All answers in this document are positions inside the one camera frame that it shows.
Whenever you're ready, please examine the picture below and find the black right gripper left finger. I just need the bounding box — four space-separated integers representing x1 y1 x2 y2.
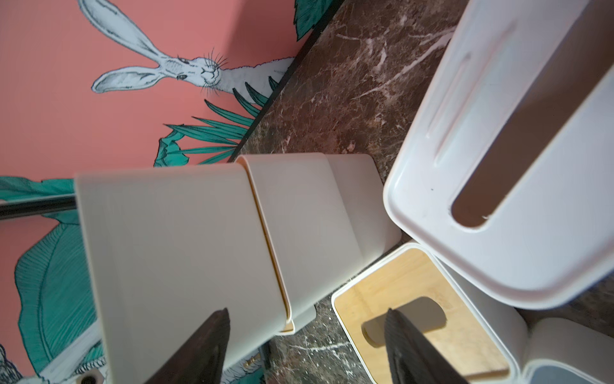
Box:
146 308 230 384

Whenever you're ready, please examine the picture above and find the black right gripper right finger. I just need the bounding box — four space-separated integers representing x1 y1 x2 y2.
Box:
385 309 468 384

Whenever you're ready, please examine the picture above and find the white box bamboo lid corner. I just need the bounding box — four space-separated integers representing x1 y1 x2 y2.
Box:
75 163 287 383

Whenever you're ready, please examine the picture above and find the large white box bamboo lid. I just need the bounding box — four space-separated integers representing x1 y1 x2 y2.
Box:
237 153 366 318

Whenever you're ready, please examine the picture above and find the pink white drip tissue box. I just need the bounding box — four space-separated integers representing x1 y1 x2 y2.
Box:
383 1 613 310

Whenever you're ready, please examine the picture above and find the small white box bamboo lid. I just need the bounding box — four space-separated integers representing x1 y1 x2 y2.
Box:
331 242 527 383

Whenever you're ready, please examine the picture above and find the white box yellow wood lid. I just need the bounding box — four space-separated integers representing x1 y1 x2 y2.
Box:
327 154 402 270

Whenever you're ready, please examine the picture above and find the white box grey lid front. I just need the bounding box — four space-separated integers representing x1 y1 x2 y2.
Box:
522 318 613 383

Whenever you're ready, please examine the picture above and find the black left frame post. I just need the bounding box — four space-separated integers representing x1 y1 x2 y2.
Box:
1 195 77 220

